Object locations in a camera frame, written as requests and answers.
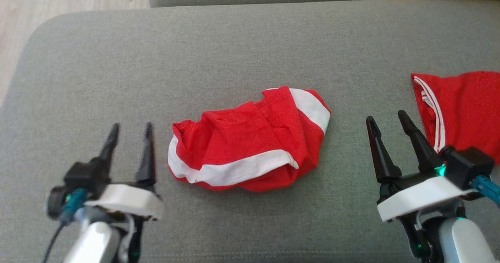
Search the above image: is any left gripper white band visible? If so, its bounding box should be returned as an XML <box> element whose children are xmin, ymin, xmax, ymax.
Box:
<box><xmin>47</xmin><ymin>122</ymin><xmax>164</xmax><ymax>220</ymax></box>

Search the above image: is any red mesh shorts white band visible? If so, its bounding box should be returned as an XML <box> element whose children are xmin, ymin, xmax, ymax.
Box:
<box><xmin>168</xmin><ymin>86</ymin><xmax>332</xmax><ymax>192</ymax></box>

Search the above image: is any red basketball jersey white trim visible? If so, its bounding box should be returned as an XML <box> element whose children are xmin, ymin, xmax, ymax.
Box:
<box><xmin>411</xmin><ymin>71</ymin><xmax>500</xmax><ymax>166</ymax></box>

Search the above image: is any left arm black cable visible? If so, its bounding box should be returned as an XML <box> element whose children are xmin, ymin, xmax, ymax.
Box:
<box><xmin>42</xmin><ymin>222</ymin><xmax>67</xmax><ymax>263</ymax></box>

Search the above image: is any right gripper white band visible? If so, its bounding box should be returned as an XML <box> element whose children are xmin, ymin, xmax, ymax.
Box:
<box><xmin>366</xmin><ymin>110</ymin><xmax>477</xmax><ymax>222</ymax></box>

